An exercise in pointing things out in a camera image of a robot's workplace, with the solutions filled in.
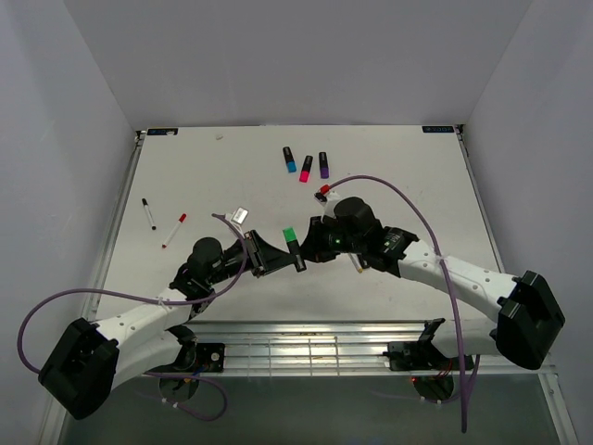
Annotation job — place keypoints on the left blue corner label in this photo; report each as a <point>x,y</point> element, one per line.
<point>162,131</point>

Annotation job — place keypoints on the pink cap black highlighter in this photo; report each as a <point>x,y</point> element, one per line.
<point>305,169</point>

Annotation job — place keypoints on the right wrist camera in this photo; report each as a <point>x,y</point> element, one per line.
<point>328,199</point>

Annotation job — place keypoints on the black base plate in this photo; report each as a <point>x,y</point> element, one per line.
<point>196,359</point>
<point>410,356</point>

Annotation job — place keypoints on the right blue corner label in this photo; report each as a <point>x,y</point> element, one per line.
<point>438,129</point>

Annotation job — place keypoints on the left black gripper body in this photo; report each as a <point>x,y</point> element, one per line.
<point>258,261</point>

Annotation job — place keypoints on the aluminium frame rail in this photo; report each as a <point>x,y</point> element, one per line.
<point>258,349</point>

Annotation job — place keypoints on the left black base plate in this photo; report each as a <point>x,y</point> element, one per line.
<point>196,359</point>

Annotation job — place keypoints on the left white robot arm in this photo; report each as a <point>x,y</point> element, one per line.
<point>91,359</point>

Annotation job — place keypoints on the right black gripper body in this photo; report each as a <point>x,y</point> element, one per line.
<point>329,240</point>

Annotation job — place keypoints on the yellow cap white marker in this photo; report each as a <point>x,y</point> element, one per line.
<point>356,262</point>

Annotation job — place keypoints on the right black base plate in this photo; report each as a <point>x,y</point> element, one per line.
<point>410,356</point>

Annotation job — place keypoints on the red cap white marker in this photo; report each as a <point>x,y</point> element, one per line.
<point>174,230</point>

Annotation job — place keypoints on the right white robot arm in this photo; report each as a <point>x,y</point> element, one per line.
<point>521,317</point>

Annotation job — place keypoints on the green cap black highlighter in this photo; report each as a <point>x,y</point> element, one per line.
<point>290,239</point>

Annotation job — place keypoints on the blue corner label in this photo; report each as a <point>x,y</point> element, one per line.
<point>438,129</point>
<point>162,131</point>

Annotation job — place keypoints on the blue cap black highlighter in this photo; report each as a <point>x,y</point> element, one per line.
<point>289,159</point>

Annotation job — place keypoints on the black cap white marker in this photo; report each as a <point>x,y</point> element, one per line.
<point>148,214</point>

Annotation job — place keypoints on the purple cap black highlighter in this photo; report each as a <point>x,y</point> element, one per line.
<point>324,165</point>

